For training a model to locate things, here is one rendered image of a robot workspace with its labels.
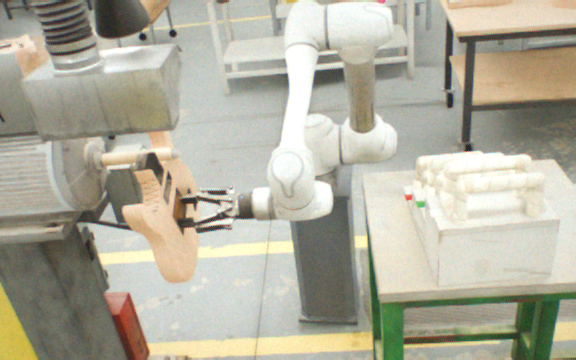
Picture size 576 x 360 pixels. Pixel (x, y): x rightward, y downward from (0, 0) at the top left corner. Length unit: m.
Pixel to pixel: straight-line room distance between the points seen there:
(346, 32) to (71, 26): 0.79
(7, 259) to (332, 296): 1.40
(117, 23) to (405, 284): 0.92
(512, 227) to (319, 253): 1.18
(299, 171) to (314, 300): 1.36
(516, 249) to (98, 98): 0.99
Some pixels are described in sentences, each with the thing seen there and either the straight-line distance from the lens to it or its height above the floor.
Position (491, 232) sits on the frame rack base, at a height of 1.08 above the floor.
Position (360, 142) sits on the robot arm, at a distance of 2.07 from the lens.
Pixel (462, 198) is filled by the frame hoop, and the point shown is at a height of 1.18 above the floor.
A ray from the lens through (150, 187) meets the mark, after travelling 1.41.
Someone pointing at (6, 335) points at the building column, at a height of 1.55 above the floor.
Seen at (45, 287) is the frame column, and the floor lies 0.92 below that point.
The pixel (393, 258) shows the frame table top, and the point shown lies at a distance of 1.49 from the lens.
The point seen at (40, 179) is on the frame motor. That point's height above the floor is 1.27.
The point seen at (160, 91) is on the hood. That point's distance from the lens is 1.19.
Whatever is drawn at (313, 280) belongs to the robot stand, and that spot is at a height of 0.25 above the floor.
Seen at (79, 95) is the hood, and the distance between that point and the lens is 1.25.
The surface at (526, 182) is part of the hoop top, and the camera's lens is 1.30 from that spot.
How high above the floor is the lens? 1.87
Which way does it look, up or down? 30 degrees down
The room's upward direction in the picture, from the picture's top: 8 degrees counter-clockwise
